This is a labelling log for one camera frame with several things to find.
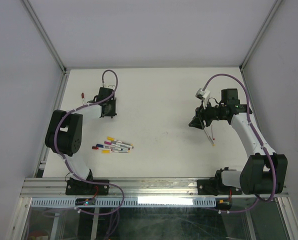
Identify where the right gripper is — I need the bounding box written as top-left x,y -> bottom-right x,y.
188,99 -> 226,130

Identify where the brown capped pen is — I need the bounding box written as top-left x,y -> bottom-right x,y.
81,92 -> 86,105

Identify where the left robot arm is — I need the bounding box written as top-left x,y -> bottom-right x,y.
45,87 -> 117,195

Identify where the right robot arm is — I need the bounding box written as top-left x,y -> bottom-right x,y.
188,88 -> 288,196

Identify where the opened yellow pen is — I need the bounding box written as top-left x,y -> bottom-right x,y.
204,129 -> 215,147

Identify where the pile of capped pens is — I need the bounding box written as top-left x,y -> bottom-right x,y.
91,136 -> 134,154

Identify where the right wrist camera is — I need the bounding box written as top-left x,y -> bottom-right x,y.
195,88 -> 211,101

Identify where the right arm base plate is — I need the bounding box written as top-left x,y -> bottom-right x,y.
196,177 -> 243,196

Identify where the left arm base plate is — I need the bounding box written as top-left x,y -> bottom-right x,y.
65,178 -> 110,196

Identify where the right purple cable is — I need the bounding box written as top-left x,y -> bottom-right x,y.
201,73 -> 280,215

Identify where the slotted cable duct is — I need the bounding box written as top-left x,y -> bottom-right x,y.
31,196 -> 217,208

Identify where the aluminium front rail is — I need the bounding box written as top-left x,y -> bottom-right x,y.
20,176 -> 290,198

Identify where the left frame post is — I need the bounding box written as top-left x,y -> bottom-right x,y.
20,0 -> 67,73

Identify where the frame post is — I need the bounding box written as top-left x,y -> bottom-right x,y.
239,0 -> 284,72
20,0 -> 67,73

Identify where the right frame post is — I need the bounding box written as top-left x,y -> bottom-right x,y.
239,0 -> 284,72

